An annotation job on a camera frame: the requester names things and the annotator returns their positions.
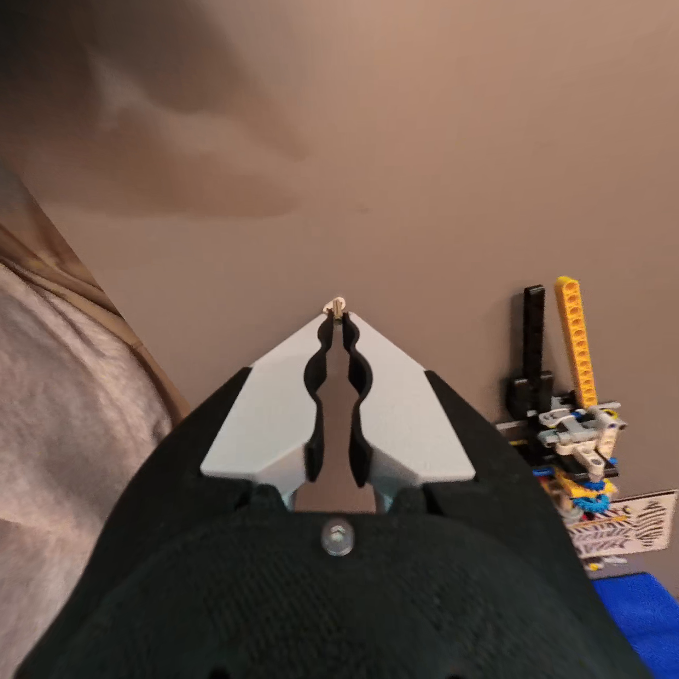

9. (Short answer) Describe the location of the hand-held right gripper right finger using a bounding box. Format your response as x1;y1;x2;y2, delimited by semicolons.
343;312;476;513

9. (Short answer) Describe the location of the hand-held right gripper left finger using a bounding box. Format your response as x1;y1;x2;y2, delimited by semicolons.
201;312;335;511

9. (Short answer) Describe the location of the partly built lego model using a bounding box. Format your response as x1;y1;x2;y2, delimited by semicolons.
495;275;628;523

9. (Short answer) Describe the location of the zebra striped sticker sheet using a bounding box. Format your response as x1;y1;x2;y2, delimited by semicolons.
563;489;679;571

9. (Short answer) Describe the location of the blue plastic bin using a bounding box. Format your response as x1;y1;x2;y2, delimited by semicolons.
590;571;679;679

